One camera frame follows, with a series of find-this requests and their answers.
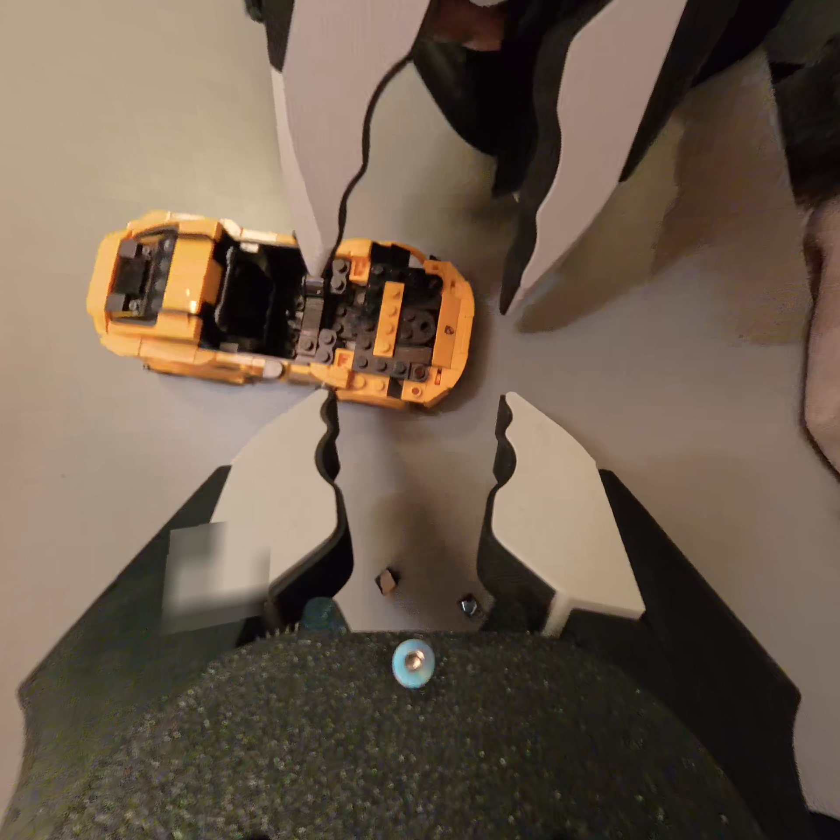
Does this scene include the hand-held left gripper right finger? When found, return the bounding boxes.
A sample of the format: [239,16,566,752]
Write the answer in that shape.
[476,392,647,639]

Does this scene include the orange lego car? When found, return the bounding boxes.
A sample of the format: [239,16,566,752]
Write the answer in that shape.
[85,210,476,413]

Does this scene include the person's right hand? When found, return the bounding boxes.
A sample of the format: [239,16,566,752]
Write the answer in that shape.
[430,0,511,52]

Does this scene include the person's right forearm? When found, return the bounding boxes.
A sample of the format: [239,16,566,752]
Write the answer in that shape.
[412,36,549,198]

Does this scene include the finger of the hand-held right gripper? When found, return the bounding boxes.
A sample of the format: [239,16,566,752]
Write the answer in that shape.
[499,0,690,317]
[269,0,434,277]

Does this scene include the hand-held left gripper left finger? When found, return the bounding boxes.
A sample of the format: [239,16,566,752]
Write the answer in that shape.
[209,389,355,624]

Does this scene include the person's dark fleece jacket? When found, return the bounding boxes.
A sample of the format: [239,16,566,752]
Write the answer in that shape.
[696,0,840,207]

